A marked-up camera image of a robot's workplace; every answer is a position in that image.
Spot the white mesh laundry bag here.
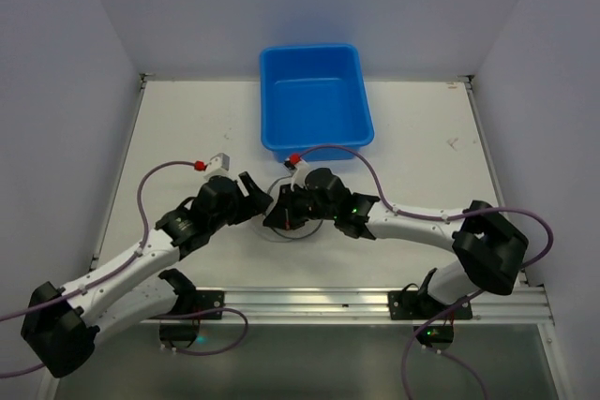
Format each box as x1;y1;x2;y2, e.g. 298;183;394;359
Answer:
247;175;328;243

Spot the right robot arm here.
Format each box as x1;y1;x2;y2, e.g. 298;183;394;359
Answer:
263;168;529;319

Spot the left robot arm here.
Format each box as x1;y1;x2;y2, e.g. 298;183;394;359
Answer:
21;172;273;378

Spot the blue plastic bin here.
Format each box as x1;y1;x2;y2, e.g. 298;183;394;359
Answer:
259;43;375;162

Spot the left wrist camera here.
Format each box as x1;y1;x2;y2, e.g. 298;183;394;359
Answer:
193;153;230;181

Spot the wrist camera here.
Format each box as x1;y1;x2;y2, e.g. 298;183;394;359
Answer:
284;153;310;191
193;153;230;181

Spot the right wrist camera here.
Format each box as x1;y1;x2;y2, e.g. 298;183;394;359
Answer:
284;153;310;191

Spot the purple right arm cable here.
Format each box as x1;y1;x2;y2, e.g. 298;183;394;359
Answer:
299;144;557;400

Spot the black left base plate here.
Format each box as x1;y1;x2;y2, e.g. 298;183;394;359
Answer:
188;289;225;320

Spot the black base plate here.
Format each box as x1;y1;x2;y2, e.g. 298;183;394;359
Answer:
188;289;225;320
387;283;473;321

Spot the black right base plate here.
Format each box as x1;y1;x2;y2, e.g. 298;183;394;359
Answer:
387;283;473;321

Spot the aluminium mounting rail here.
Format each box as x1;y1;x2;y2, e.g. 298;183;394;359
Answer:
140;285;552;326

